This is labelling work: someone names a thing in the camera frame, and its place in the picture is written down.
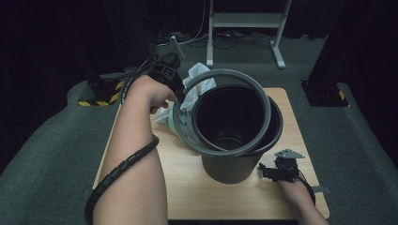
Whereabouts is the bundle of floor cables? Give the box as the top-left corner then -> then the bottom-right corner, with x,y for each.
177,29 -> 276,51

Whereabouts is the white floor cable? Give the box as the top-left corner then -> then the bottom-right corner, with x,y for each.
182,0 -> 210,46

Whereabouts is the person's left hand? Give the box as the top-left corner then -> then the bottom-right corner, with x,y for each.
125,74 -> 179,115

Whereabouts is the white metal stand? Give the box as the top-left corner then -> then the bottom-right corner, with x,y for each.
206,0 -> 294,69

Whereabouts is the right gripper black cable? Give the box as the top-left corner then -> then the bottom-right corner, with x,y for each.
295,174 -> 317,205

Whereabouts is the grey bin rim ring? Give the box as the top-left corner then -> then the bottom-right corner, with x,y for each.
173,68 -> 272,158

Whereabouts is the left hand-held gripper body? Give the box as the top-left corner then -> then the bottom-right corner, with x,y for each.
146,35 -> 186,86

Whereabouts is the person's right hand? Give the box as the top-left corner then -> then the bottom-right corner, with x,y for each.
279,180 -> 314,216

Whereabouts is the white patterned plastic bag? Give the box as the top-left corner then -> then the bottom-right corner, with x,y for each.
154,62 -> 218,139

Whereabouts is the dark ribbed trash bin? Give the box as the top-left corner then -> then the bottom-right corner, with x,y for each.
191,83 -> 284,185

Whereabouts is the black yellow striped stand base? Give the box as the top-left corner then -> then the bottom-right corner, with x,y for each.
78,73 -> 125,107

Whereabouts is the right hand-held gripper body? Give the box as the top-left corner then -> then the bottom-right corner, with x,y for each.
271,148 -> 305,183

